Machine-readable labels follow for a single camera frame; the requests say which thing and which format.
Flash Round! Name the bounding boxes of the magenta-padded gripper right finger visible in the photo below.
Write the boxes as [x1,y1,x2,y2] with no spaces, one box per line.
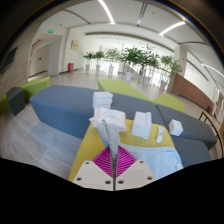
[115,145,156,192]

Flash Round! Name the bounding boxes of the row of potted plants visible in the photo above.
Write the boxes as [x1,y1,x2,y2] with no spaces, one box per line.
[82,44,183,88]

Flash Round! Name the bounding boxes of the long grey-blue bench seat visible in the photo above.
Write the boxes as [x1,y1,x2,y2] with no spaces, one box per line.
[28,84,167,140]

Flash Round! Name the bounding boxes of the white folded cloth stack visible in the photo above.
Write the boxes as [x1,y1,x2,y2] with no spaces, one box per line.
[92,91,114,111]

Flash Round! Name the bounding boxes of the framed wall picture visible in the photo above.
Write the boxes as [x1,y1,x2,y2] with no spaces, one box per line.
[70,39,81,52]

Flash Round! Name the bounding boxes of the wooden bench with metal frame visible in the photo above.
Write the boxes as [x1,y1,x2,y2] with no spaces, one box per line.
[198,109,224,158]

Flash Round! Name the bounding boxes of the light blue towel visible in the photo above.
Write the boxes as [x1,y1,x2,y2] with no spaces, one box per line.
[96,119,184,192]

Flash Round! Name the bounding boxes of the lime green bench seat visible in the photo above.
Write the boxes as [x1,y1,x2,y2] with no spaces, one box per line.
[152,92,187,114]
[0,76,51,114]
[96,78,151,102]

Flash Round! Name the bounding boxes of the white rectangular box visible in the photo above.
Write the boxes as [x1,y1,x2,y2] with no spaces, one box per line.
[131,111,153,141]

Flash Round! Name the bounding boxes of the black wall screen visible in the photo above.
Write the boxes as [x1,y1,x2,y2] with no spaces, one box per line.
[0,46,19,75]

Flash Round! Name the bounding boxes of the small white cube box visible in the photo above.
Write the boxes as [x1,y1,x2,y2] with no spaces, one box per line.
[168,118,184,137]

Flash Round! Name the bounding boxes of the small white remote-shaped device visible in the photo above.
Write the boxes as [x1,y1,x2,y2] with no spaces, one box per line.
[156,126,166,144]

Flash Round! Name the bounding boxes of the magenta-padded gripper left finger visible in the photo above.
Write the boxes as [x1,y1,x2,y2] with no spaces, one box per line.
[72,146,116,192]

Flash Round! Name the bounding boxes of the pink white crumpled cloth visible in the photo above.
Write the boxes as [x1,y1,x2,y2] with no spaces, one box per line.
[88,107,128,133]

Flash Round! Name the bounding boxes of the dark grey stool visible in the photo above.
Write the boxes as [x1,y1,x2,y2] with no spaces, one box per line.
[5,86,27,117]

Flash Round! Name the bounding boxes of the ceiling strip lights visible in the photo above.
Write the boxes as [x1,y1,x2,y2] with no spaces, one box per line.
[97,0,224,79]

